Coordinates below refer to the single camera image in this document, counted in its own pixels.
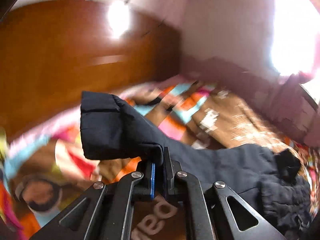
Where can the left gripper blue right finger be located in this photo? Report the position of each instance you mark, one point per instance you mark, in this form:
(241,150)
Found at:
(218,213)

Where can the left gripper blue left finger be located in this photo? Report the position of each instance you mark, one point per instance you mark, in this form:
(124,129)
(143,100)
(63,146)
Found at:
(103,211)

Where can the dark navy padded jacket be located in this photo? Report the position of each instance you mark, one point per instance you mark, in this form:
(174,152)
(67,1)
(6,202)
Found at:
(111,129)

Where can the brown wooden headboard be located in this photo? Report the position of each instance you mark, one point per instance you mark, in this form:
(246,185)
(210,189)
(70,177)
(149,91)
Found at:
(52,51)

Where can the window with brown frame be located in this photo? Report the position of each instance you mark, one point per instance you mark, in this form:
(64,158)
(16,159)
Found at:
(295,44)

